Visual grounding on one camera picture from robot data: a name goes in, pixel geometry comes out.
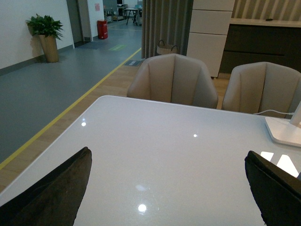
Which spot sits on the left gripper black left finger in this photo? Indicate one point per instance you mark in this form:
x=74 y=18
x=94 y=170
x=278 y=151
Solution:
x=55 y=199

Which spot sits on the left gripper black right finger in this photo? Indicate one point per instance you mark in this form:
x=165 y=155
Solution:
x=276 y=192

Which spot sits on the beige chair right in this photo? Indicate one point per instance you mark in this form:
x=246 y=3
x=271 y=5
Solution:
x=263 y=87

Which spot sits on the beige chair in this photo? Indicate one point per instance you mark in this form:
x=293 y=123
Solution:
x=174 y=78
x=263 y=87

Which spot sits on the beige chair left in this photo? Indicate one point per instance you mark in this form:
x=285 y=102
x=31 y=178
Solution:
x=174 y=78

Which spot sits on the dark sideboard counter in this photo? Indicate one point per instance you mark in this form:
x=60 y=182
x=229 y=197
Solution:
x=267 y=41

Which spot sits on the green potted plant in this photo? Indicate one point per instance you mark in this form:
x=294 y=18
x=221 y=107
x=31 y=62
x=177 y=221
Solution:
x=48 y=30

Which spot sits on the red bin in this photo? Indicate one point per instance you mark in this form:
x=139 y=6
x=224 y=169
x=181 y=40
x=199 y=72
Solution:
x=102 y=29

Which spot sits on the white drawer cabinet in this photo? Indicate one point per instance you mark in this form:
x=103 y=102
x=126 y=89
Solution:
x=210 y=20

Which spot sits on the grey curtain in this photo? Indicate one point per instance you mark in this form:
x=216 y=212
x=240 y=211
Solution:
x=166 y=20

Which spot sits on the distant black leg table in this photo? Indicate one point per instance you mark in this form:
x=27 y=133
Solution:
x=135 y=14

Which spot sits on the woven basket with handles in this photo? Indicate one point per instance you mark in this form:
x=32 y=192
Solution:
x=163 y=49

